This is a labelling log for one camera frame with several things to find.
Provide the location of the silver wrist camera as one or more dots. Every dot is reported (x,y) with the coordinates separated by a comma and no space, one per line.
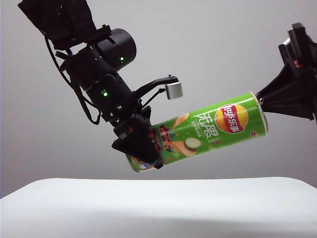
(174,90)

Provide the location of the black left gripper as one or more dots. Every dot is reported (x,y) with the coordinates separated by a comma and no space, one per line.
(123,111)

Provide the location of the green Lay's chips tub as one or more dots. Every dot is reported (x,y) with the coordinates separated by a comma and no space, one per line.
(205,129)

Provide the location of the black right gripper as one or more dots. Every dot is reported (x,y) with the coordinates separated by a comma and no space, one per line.
(304,49)

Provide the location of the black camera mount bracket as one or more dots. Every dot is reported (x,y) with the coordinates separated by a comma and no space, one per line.
(153,83)

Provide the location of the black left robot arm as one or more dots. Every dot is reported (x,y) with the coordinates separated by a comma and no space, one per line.
(94,62)

